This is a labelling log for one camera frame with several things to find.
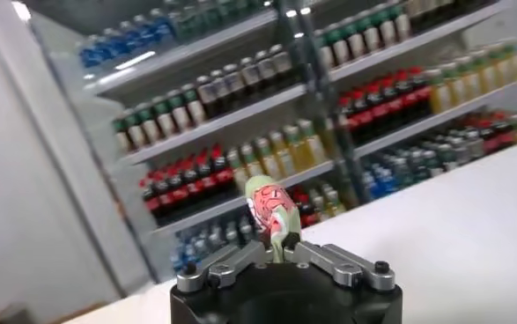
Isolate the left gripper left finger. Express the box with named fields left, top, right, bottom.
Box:
left=176, top=231, right=280, bottom=294

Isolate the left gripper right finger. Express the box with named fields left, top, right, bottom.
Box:
left=280, top=231, right=396, bottom=292

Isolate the green polo shirt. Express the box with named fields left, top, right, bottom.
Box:
left=244, top=174, right=302, bottom=264

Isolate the cola bottle red cap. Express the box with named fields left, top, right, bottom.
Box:
left=195, top=151, right=218, bottom=190
left=139, top=175, right=162, bottom=217
left=167, top=165, right=188, bottom=202
left=396, top=72, right=420, bottom=114
left=339, top=90, right=363, bottom=133
left=383, top=77, right=404, bottom=118
left=410, top=65, right=433, bottom=109
left=181, top=158, right=204, bottom=197
left=209, top=144, right=235, bottom=186
left=154, top=169, right=175, bottom=208
left=370, top=81, right=391, bottom=122
left=354, top=85, right=376, bottom=129

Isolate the yellow juice bottle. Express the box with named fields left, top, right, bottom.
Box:
left=440, top=61, right=466, bottom=107
left=269, top=130, right=297, bottom=177
left=240, top=143, right=266, bottom=180
left=455, top=55, right=482, bottom=100
left=425, top=68, right=453, bottom=114
left=225, top=148, right=250, bottom=190
left=486, top=42, right=513, bottom=87
left=502, top=37, right=517, bottom=83
left=283, top=125, right=312, bottom=171
left=297, top=118, right=328, bottom=166
left=254, top=136, right=281, bottom=177
left=471, top=48, right=497, bottom=93

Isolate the drinks display cabinet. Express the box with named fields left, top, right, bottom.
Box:
left=284, top=0, right=517, bottom=208
left=28, top=0, right=356, bottom=283

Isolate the green cap tea bottle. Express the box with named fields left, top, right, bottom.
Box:
left=343, top=19, right=369, bottom=58
left=181, top=85, right=207, bottom=127
left=166, top=92, right=192, bottom=133
left=358, top=12, right=385, bottom=52
left=389, top=2, right=413, bottom=41
left=374, top=6, right=398, bottom=48
left=137, top=105, right=161, bottom=144
left=326, top=26, right=351, bottom=65
left=124, top=112, right=147, bottom=149
left=151, top=99, right=176, bottom=138
left=112, top=118, right=132, bottom=153
left=314, top=30, right=336, bottom=70

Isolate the dark bottle blue white label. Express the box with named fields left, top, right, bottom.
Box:
left=254, top=50, right=279, bottom=93
left=209, top=69, right=235, bottom=111
left=269, top=43, right=294, bottom=87
left=196, top=74, right=222, bottom=118
left=222, top=63, right=248, bottom=107
left=239, top=56, right=263, bottom=100

